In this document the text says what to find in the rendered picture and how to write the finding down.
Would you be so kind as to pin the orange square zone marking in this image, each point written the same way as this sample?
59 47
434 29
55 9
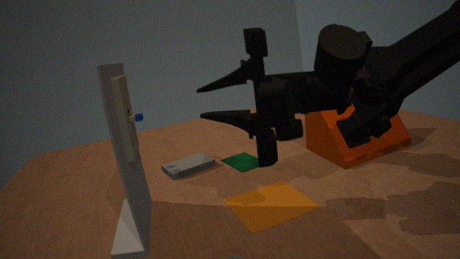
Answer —
269 206

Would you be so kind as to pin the green flat square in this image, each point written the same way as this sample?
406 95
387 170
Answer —
242 162

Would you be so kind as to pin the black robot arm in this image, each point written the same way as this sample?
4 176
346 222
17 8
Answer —
381 78

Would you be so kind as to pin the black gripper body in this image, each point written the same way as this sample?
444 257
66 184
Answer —
256 46

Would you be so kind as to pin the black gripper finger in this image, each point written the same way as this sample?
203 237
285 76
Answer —
236 77
238 118

